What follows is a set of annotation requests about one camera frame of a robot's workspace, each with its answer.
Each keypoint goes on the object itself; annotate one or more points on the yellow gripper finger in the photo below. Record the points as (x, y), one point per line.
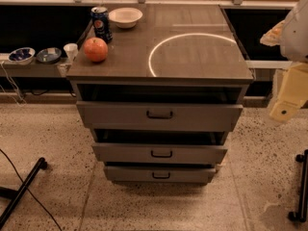
(292, 93)

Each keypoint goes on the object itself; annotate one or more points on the grey top drawer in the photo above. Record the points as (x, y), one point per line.
(159, 116)

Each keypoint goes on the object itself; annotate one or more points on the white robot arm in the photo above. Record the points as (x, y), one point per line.
(294, 35)

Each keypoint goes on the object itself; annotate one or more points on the grey drawer cabinet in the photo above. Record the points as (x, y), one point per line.
(178, 54)

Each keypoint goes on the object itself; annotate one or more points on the grey bottom drawer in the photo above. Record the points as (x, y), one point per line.
(160, 174)

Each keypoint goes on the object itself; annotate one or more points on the black stand leg right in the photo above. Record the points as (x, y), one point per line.
(302, 210)

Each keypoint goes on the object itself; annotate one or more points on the black stand leg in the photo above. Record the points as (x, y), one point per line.
(302, 210)
(15, 196)

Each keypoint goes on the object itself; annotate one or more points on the white bowl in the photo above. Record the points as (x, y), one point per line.
(125, 18)

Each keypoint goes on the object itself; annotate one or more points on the orange apple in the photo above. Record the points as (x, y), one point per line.
(96, 49)

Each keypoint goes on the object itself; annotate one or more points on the blue Pepsi can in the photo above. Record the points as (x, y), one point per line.
(101, 23)

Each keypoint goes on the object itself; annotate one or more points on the small white paper cup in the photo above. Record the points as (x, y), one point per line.
(71, 50)

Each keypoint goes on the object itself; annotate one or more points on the dark blue bowl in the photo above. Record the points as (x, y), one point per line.
(49, 55)

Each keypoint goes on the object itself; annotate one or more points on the grey side shelf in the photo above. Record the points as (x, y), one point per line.
(35, 69)

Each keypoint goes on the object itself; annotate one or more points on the blue patterned bowl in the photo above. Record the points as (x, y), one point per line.
(22, 55)

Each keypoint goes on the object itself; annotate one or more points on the black stand leg left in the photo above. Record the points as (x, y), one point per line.
(15, 196)

